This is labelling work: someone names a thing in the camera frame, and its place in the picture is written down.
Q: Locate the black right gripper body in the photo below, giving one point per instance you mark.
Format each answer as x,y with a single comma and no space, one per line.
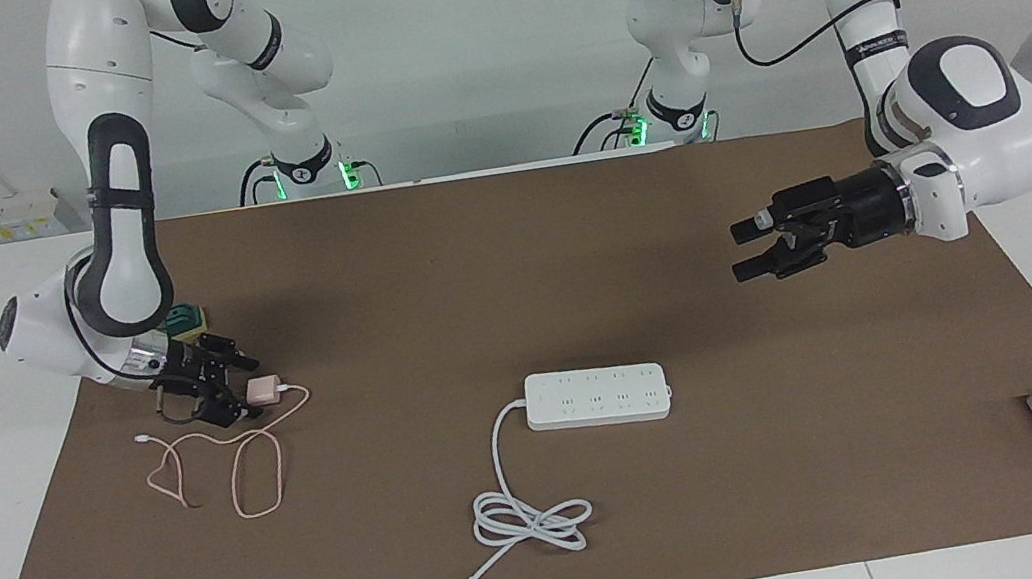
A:
189,368

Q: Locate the green knife switch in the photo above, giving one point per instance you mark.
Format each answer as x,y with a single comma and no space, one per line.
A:
187,320

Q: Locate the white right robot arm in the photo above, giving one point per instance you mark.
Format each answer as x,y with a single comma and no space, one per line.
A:
117,214

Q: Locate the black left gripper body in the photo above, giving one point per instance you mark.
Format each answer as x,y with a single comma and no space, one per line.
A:
853,207

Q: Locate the white cardboard box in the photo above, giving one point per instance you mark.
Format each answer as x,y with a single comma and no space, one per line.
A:
16,216

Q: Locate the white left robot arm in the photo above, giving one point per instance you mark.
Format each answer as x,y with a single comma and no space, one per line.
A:
968,125

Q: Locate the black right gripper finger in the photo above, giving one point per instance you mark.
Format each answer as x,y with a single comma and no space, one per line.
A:
227,353
225,409

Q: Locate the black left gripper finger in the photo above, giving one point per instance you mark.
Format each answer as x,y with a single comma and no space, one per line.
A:
755,227
760,266

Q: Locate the brown table mat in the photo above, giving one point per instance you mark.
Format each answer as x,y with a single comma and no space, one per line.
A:
515,280

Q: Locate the white power strip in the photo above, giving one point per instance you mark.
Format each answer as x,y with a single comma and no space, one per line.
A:
597,397

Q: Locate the pink charger block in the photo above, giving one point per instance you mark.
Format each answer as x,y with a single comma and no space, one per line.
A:
265,390

